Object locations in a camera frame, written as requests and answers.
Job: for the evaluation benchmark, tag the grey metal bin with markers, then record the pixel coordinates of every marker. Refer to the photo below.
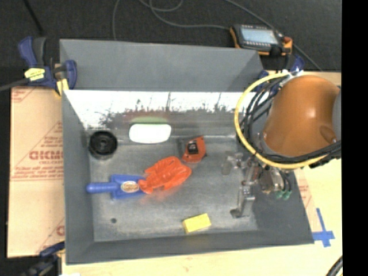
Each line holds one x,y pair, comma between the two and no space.
172,211

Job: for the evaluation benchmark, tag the brown cardboard board red print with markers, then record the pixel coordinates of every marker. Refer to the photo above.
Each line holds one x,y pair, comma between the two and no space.
34,211

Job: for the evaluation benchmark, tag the yellow sponge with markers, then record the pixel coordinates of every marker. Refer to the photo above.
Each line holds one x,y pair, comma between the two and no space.
197,223

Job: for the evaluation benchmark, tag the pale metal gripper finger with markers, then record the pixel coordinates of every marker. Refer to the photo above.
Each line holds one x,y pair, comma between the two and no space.
227,167
246,201

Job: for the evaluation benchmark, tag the white oval pad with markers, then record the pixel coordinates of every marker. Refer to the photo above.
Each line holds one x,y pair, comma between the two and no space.
149,134

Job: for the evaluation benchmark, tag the orange and black small box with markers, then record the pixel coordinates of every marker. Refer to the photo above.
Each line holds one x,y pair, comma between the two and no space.
199,152

